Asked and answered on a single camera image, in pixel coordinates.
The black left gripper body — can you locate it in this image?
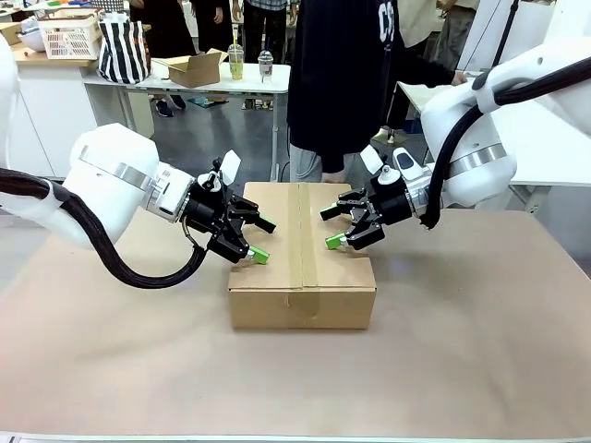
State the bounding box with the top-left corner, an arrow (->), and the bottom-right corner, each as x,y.
184,183 -> 232,253

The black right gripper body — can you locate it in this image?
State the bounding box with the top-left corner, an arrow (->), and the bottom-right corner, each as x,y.
367,184 -> 415,227

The large brown cardboard box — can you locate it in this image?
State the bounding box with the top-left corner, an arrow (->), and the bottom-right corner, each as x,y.
227,181 -> 378,331

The person's left forearm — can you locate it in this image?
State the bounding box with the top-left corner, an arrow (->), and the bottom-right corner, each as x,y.
405,54 -> 456,87

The person's right forearm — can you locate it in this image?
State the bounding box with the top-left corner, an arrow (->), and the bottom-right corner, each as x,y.
318,105 -> 347,174

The small open cardboard box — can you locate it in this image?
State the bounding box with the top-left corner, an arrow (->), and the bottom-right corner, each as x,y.
151,47 -> 230,89

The flat brown cardboard box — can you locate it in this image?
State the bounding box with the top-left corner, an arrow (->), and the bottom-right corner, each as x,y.
0,21 -> 23,46

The brown packing tape strip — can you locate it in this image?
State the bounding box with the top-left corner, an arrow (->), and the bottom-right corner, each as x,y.
286,182 -> 322,324

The person in dark sweatshirt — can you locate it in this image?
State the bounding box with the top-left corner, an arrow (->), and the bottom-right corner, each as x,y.
285,0 -> 467,186

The white folding table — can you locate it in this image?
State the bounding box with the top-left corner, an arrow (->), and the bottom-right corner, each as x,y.
85,62 -> 292,184

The plastic cup with yellow drink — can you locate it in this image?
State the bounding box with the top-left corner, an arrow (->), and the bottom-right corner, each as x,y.
227,25 -> 246,80

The clear domed-lid plastic cup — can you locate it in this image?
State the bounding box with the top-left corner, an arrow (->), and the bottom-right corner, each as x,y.
257,49 -> 274,84

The white cabinet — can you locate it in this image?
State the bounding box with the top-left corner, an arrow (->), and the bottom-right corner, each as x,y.
8,43 -> 154,179

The person in tan coat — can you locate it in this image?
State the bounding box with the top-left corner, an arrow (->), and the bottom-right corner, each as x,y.
397,0 -> 480,70

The person in plaid shirt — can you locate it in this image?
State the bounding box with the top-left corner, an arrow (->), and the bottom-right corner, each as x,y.
242,0 -> 290,64

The black white striped bag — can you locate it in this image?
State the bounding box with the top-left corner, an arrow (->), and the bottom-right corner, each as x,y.
97,11 -> 151,85

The person in black with sneakers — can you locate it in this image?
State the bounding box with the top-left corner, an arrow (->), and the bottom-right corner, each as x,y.
128,0 -> 198,117

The person in black clothes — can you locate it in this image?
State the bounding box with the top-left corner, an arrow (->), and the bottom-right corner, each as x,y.
191,0 -> 235,54

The black tripod stand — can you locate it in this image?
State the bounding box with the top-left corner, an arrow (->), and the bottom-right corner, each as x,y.
491,0 -> 521,68

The white crate with red print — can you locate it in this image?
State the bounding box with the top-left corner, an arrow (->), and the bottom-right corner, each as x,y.
37,8 -> 103,61

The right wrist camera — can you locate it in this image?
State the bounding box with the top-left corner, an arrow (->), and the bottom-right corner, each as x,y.
359,145 -> 403,188

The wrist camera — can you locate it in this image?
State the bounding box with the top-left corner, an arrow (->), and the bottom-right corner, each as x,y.
359,145 -> 403,188
197,150 -> 244,193

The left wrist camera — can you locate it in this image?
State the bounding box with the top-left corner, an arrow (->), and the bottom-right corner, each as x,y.
197,150 -> 244,193

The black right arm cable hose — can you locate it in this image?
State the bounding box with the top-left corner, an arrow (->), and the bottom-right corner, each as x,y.
417,57 -> 591,231

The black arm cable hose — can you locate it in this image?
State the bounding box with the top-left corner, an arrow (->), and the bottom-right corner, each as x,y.
417,57 -> 591,231
0,168 -> 207,290

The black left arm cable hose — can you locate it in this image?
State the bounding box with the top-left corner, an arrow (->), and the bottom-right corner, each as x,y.
0,168 -> 207,290

